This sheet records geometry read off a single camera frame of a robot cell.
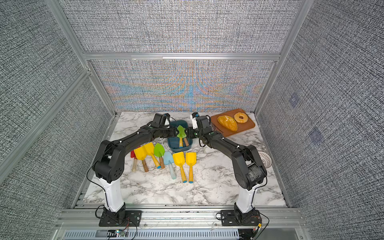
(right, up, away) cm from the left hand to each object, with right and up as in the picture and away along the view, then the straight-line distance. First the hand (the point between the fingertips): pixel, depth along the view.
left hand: (179, 130), depth 95 cm
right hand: (+6, +3, -4) cm, 7 cm away
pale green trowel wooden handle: (+5, -8, +5) cm, 10 cm away
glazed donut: (+42, +10, +19) cm, 47 cm away
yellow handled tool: (0, -19, 0) cm, 19 cm away
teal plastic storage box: (-4, -9, +5) cm, 11 cm away
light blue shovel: (-6, -18, -1) cm, 19 cm away
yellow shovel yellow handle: (-19, -14, +3) cm, 24 cm away
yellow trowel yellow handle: (+8, -19, -1) cm, 20 cm away
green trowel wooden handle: (-13, -14, +3) cm, 19 cm away
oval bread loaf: (+35, +5, +12) cm, 37 cm away
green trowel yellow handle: (+1, -3, +11) cm, 12 cm away
